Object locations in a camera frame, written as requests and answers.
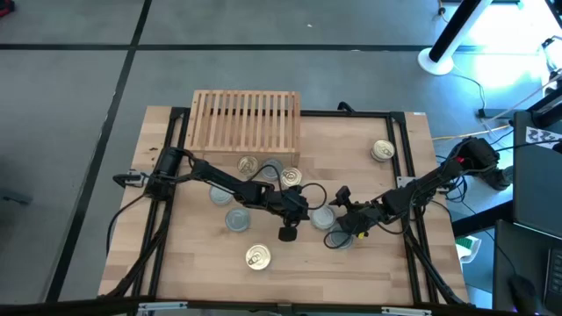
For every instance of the black desk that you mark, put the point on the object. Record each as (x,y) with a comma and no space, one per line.
(518,254)

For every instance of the black desk panel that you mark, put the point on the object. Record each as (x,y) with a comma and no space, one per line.
(538,184)

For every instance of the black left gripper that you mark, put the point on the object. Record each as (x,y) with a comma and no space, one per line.
(292,204)

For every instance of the Wild Planet salmon can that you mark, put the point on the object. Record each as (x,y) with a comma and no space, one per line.
(383,150)
(258,256)
(291,177)
(248,165)

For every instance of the black keyboard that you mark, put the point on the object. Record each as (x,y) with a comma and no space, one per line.
(554,274)

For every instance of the grey flat floor object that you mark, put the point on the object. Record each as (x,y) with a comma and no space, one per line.
(15,197)

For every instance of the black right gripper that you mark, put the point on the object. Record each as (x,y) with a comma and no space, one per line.
(364,215)

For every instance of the white paper with black tags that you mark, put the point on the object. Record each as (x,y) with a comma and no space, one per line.
(542,137)

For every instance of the black aluminium table frame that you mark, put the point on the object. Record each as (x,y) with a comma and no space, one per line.
(364,115)

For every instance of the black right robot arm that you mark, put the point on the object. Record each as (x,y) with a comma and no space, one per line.
(421,184)

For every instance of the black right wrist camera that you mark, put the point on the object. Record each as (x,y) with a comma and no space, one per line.
(343,196)

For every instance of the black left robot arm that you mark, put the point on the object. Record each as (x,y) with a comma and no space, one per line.
(219,177)

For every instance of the black computer mouse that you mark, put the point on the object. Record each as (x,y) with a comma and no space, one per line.
(522,292)

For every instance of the black table clamp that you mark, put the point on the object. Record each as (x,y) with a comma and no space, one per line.
(346,106)
(125,180)

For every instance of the white pole with round base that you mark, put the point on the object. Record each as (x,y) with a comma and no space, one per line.
(434,61)

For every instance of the black crossbar with silver brackets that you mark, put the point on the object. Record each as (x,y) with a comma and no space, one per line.
(66,307)

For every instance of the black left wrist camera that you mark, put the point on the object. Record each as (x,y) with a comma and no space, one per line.
(287,234)

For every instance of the green and white box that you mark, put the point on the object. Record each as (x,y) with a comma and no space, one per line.
(467,248)

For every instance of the red and black object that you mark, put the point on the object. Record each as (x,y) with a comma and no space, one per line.
(5,6)

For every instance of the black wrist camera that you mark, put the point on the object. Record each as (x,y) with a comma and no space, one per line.
(343,196)
(287,234)

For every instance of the wooden slatted shelf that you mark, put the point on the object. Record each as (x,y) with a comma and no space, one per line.
(241,159)

